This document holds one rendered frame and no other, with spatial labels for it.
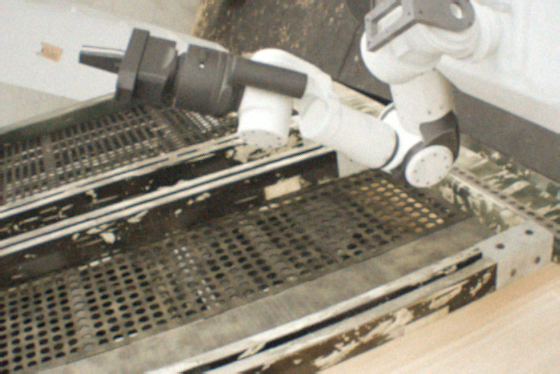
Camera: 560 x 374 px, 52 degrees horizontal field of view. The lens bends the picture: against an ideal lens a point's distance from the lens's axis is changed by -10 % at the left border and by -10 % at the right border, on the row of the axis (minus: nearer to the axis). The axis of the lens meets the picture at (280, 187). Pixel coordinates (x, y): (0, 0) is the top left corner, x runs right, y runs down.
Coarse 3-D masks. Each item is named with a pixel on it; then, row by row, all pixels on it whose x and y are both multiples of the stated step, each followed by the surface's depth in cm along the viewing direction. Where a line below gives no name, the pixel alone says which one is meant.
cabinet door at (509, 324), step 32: (512, 288) 92; (544, 288) 90; (448, 320) 88; (480, 320) 87; (512, 320) 86; (544, 320) 84; (384, 352) 84; (416, 352) 83; (448, 352) 82; (480, 352) 81; (512, 352) 80; (544, 352) 78
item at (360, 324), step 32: (480, 256) 93; (512, 256) 91; (544, 256) 94; (384, 288) 89; (416, 288) 90; (448, 288) 87; (480, 288) 90; (320, 320) 85; (352, 320) 84; (384, 320) 84; (416, 320) 87; (224, 352) 81; (256, 352) 82; (288, 352) 80; (320, 352) 82; (352, 352) 84
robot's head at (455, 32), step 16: (384, 0) 52; (400, 0) 50; (416, 0) 48; (432, 0) 48; (448, 0) 49; (464, 0) 49; (368, 16) 55; (384, 16) 54; (416, 16) 47; (432, 16) 48; (448, 16) 49; (464, 16) 49; (368, 32) 55; (384, 32) 52; (400, 32) 50; (432, 32) 49; (448, 32) 49; (464, 32) 50; (368, 48) 55; (448, 48) 50; (464, 48) 51
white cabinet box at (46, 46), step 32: (0, 0) 366; (32, 0) 426; (0, 32) 375; (32, 32) 384; (64, 32) 393; (96, 32) 402; (128, 32) 411; (160, 32) 477; (0, 64) 383; (32, 64) 393; (64, 64) 402; (64, 96) 411; (96, 96) 421
